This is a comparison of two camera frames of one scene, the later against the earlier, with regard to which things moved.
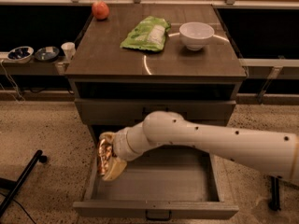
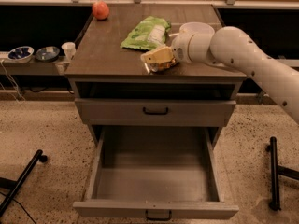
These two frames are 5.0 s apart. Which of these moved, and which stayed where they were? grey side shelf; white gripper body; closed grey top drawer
Moved: white gripper body
Stayed: closed grey top drawer; grey side shelf
